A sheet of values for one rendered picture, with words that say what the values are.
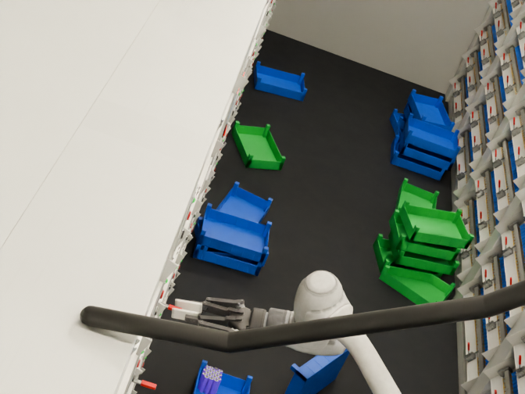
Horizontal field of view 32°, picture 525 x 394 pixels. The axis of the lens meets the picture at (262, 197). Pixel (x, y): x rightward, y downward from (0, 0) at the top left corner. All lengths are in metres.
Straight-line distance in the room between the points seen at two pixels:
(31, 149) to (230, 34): 0.61
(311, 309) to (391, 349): 1.89
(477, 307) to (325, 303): 1.11
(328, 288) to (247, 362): 1.57
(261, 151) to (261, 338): 3.74
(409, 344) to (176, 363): 1.09
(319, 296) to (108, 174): 0.86
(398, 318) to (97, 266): 0.40
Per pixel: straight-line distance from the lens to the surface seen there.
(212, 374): 3.41
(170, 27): 1.78
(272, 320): 2.26
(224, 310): 2.31
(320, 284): 2.09
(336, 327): 1.04
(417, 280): 4.39
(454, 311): 1.01
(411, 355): 4.00
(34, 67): 1.55
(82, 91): 1.52
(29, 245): 1.20
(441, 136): 5.27
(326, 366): 3.46
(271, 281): 4.00
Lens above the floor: 2.56
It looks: 35 degrees down
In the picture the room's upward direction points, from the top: 22 degrees clockwise
